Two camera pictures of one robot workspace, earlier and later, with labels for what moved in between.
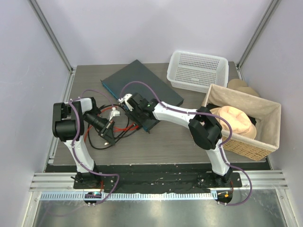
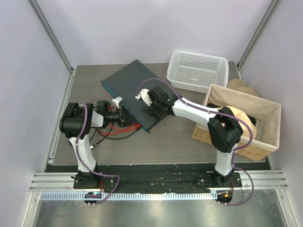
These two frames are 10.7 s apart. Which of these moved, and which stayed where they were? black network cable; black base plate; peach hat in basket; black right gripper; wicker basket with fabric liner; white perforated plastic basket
Moved: black network cable; black right gripper
Stayed: white perforated plastic basket; wicker basket with fabric liner; black base plate; peach hat in basket
